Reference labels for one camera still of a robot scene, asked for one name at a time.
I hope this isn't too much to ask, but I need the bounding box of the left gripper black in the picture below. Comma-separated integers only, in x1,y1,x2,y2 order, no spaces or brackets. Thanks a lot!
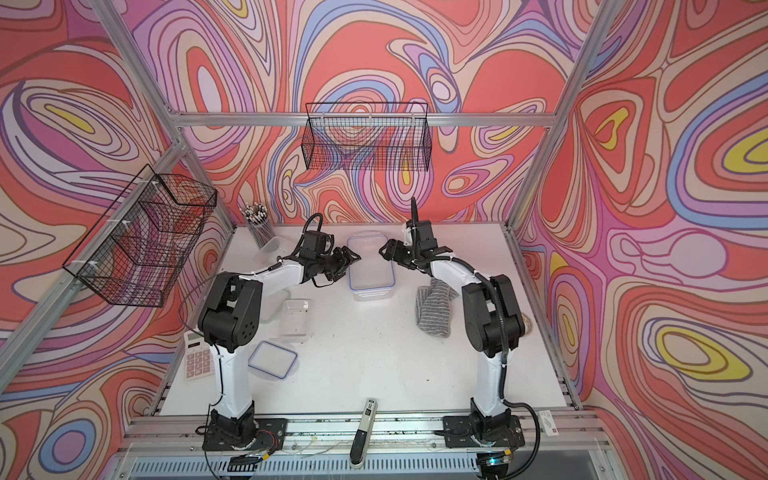
314,246,362,282

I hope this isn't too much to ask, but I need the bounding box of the large clear box blue lid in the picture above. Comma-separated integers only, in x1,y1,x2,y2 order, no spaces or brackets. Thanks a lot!
347,231,396,302

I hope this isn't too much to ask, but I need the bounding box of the grey striped cloth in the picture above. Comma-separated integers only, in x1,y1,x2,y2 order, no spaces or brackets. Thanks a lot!
415,278,458,338

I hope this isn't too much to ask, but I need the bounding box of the small clear box blue lid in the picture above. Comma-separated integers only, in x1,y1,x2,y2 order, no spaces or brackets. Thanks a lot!
278,299,311,343

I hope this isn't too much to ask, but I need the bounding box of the translucent green lunch box lid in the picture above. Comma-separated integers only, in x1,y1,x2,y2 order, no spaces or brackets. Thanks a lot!
260,290,292,324

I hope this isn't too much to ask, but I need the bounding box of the small blue rimmed lid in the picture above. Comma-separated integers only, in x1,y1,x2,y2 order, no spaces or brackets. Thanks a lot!
247,340,299,380

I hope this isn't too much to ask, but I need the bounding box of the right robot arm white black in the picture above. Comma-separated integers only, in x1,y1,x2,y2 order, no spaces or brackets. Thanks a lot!
379,218,538,444

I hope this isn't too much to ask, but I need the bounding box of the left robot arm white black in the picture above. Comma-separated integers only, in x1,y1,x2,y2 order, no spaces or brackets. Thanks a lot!
197,230,361,451

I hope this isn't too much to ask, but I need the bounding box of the mesh pen cup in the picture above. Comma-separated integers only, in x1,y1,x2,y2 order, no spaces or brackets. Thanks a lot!
240,203,276,248

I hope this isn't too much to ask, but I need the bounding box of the tape roll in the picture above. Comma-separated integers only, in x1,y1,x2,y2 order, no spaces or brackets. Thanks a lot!
522,313,535,337

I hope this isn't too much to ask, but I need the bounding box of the white calculator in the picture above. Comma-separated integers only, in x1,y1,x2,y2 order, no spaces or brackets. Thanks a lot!
183,331,214,380

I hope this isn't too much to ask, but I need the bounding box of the black white marker pen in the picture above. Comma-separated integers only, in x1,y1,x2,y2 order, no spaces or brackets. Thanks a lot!
349,398,378,469

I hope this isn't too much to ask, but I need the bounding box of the white red label tag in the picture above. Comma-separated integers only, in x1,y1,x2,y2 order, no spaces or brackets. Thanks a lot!
538,410,559,437

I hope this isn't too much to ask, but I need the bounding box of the black wire basket back wall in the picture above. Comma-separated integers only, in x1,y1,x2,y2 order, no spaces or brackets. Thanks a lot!
301,100,432,172

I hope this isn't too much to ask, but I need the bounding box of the black wire basket wall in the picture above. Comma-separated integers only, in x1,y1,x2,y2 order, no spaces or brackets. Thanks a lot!
301,100,432,172
62,166,218,308

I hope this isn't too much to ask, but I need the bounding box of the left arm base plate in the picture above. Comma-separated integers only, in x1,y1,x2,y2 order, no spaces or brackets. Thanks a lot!
202,417,288,452

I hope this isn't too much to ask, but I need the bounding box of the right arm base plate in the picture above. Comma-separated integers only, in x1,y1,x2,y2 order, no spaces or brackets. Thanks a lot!
435,413,526,451

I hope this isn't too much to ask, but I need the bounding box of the black wire basket left wall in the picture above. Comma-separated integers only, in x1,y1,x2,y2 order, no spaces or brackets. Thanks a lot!
62,166,218,308

